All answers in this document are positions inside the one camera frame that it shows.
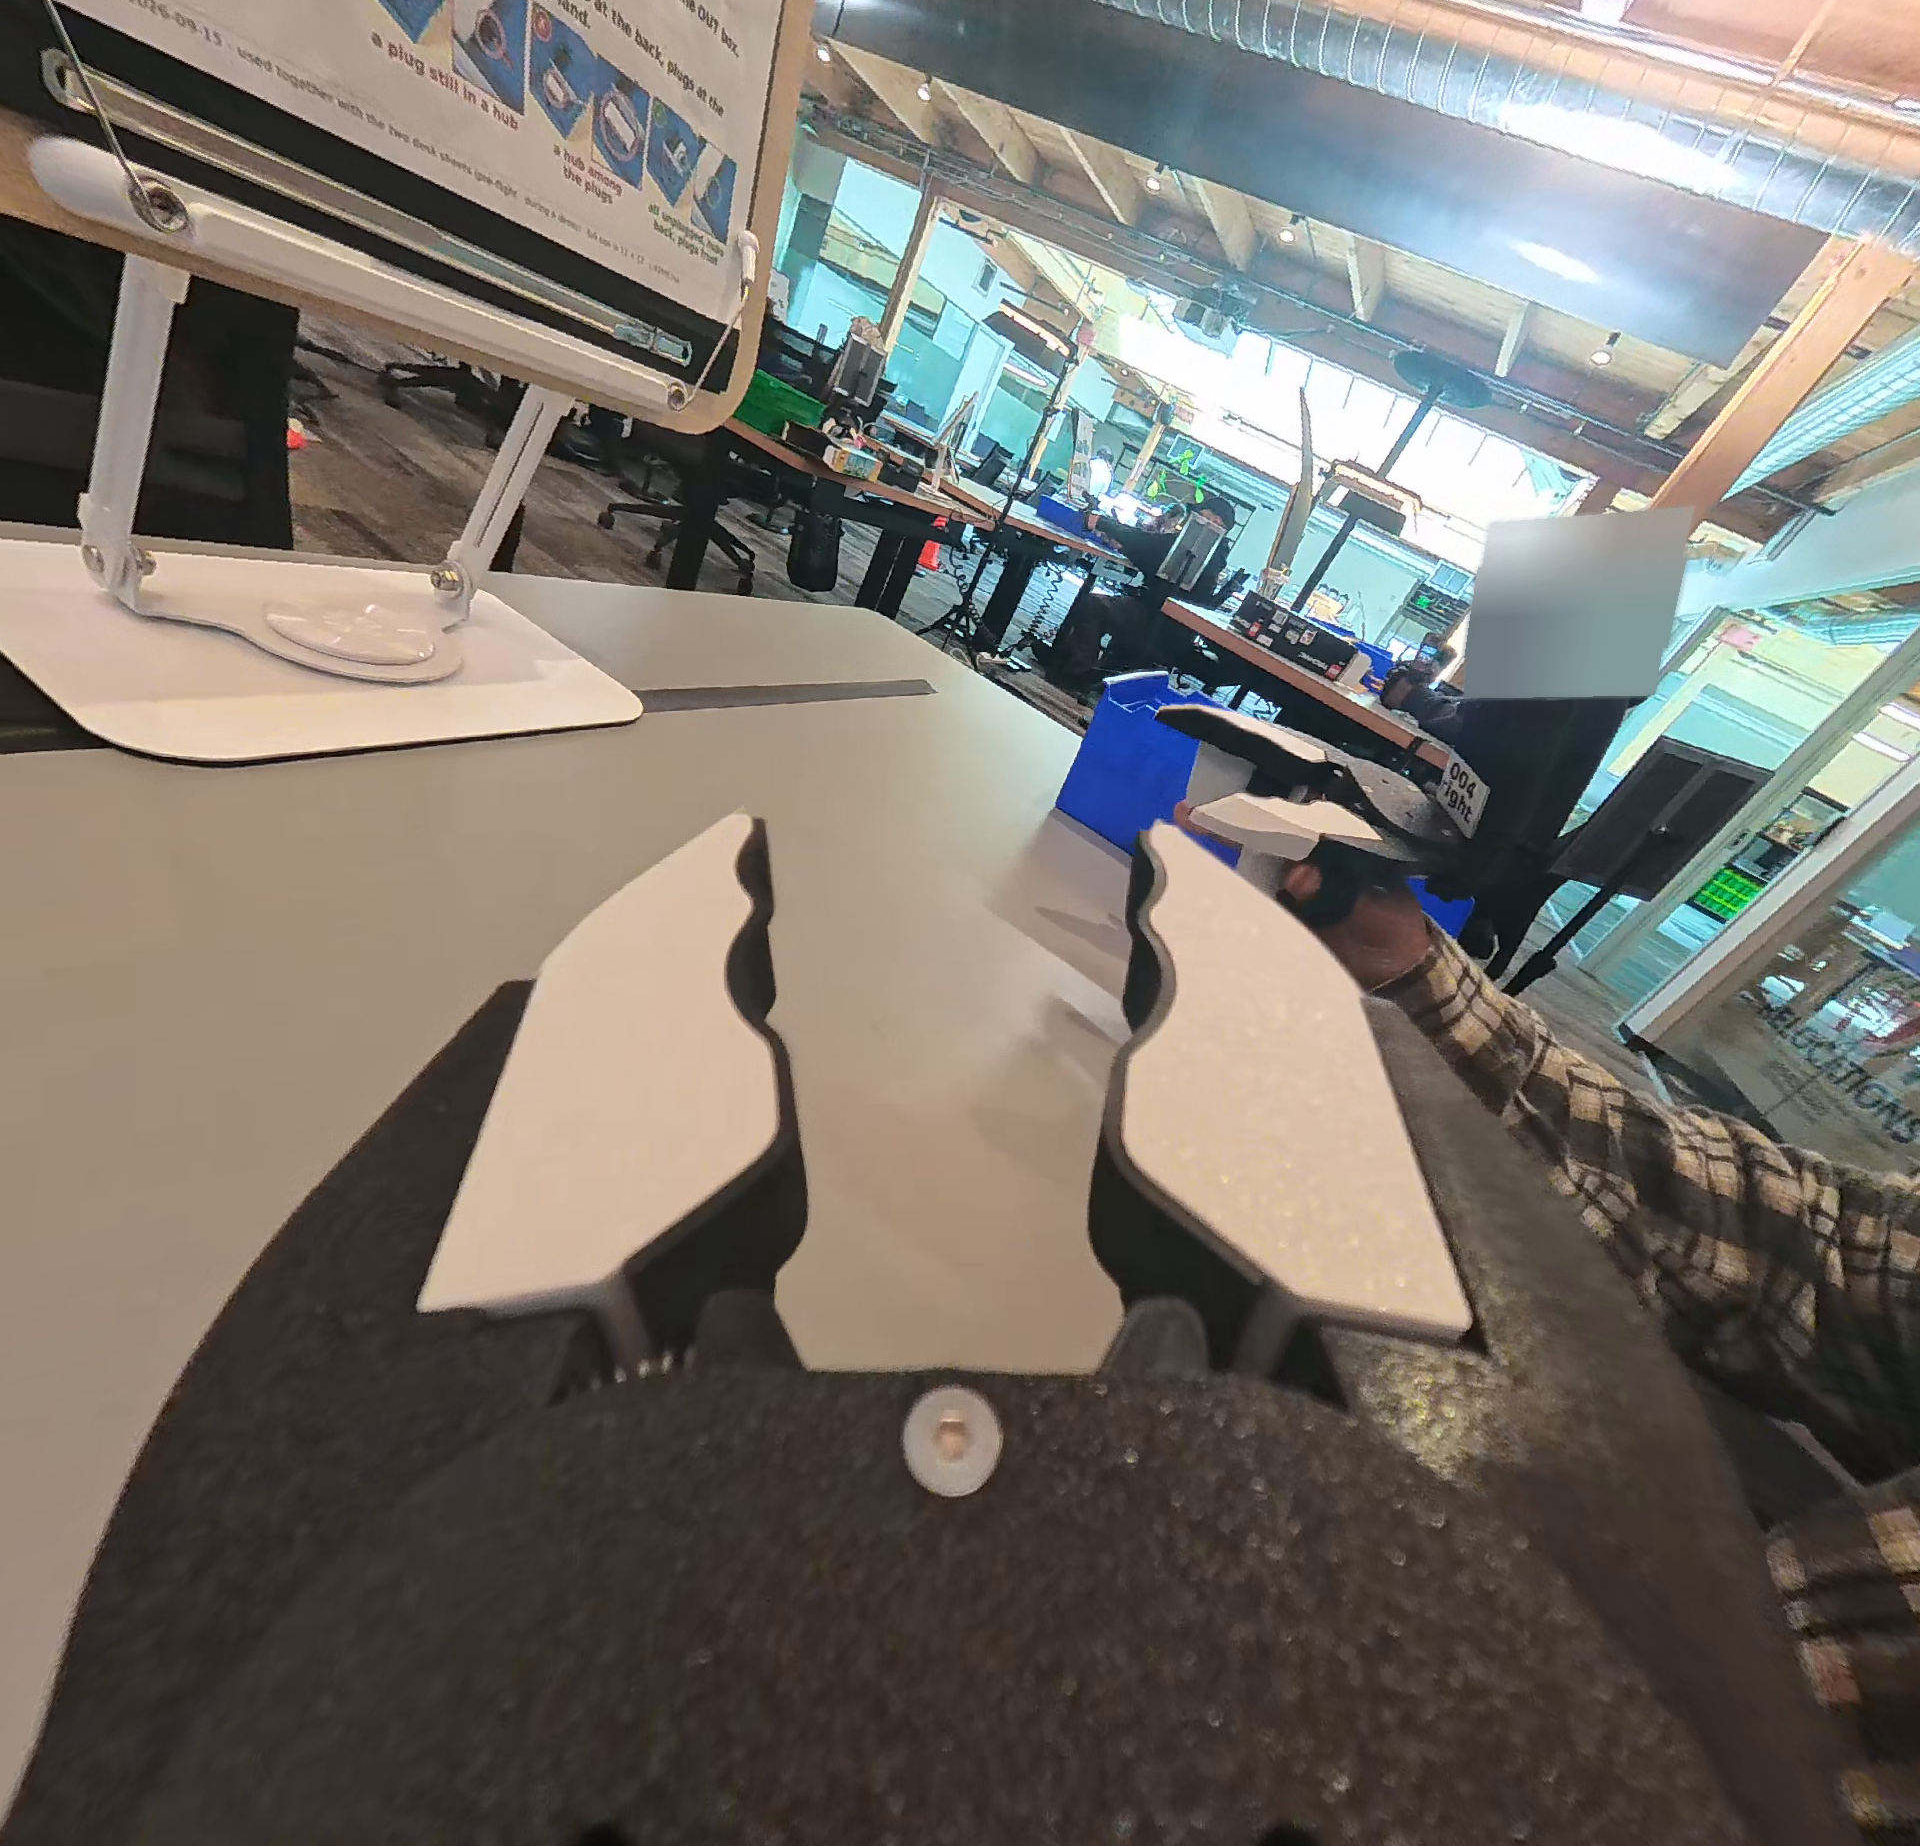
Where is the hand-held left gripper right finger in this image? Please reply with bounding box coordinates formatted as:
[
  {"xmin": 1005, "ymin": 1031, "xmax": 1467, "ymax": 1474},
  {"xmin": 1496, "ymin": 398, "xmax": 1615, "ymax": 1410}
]
[{"xmin": 1099, "ymin": 823, "xmax": 1476, "ymax": 1380}]

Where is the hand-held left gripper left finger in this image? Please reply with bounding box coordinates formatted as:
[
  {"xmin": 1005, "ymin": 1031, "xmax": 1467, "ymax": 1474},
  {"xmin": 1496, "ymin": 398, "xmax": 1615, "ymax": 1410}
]
[{"xmin": 419, "ymin": 810, "xmax": 800, "ymax": 1366}]

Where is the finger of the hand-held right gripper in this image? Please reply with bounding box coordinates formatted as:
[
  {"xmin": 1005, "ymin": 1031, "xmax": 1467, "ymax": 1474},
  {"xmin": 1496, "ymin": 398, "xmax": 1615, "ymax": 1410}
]
[
  {"xmin": 1154, "ymin": 698, "xmax": 1351, "ymax": 803},
  {"xmin": 1189, "ymin": 788, "xmax": 1393, "ymax": 871}
]

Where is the blue plastic bin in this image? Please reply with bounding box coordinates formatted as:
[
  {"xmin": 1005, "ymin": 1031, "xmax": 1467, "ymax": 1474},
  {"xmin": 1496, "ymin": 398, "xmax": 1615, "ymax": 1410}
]
[{"xmin": 1055, "ymin": 669, "xmax": 1479, "ymax": 938}]

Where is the person's right forearm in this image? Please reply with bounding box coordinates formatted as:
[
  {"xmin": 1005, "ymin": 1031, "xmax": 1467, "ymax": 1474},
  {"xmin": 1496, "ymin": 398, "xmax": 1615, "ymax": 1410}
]
[{"xmin": 1364, "ymin": 916, "xmax": 1920, "ymax": 1487}]

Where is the person's right hand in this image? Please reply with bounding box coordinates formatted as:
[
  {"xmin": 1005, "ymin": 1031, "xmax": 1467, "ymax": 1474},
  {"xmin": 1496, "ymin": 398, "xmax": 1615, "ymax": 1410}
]
[{"xmin": 1334, "ymin": 875, "xmax": 1439, "ymax": 996}]

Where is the black cabinet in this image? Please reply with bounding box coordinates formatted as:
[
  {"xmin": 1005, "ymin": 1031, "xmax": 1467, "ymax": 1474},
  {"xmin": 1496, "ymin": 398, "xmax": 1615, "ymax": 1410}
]
[{"xmin": 1552, "ymin": 735, "xmax": 1780, "ymax": 908}]

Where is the wooden office desk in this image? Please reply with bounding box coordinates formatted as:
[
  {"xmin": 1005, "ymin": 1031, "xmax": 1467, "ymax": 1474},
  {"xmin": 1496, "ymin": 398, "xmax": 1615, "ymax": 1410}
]
[{"xmin": 720, "ymin": 414, "xmax": 1005, "ymax": 622}]

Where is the black swivel chair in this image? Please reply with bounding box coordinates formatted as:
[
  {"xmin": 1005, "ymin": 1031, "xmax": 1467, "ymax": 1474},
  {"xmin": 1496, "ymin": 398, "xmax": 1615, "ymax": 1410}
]
[{"xmin": 599, "ymin": 429, "xmax": 759, "ymax": 595}]

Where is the green plastic crate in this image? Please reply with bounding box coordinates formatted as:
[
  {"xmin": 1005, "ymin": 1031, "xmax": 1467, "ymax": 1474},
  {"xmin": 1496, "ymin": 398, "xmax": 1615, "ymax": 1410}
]
[{"xmin": 734, "ymin": 365, "xmax": 829, "ymax": 442}]

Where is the black office chair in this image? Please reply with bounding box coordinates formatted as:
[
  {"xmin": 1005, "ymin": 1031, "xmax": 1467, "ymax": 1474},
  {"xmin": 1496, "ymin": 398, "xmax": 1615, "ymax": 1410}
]
[{"xmin": 0, "ymin": 218, "xmax": 299, "ymax": 551}]

